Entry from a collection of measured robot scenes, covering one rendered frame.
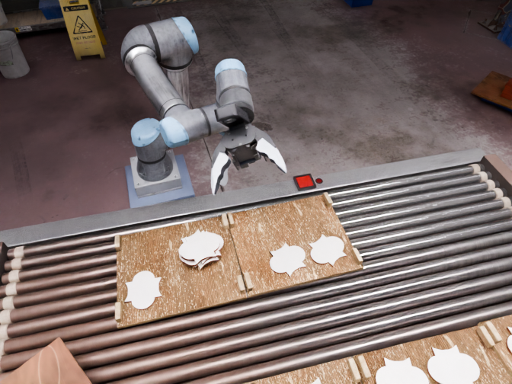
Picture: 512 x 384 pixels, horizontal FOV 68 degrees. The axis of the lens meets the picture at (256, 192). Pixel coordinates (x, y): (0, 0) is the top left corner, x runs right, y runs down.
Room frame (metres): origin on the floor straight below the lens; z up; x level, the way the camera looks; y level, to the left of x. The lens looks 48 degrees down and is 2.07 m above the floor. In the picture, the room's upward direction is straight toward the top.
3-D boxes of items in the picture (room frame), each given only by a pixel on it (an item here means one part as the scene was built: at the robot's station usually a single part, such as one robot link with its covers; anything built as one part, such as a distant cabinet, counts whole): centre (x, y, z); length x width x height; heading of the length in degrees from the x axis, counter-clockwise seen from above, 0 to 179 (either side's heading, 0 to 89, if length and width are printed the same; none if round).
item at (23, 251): (0.98, -0.05, 0.90); 1.95 x 0.05 x 0.05; 103
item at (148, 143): (1.16, 0.42, 1.10); 0.13 x 0.12 x 0.14; 120
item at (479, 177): (0.93, -0.06, 0.90); 1.95 x 0.05 x 0.05; 103
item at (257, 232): (0.79, -0.13, 0.93); 0.41 x 0.35 x 0.02; 105
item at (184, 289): (0.69, 0.27, 0.93); 0.41 x 0.35 x 0.02; 104
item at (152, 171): (1.16, 0.43, 0.99); 0.15 x 0.15 x 0.10
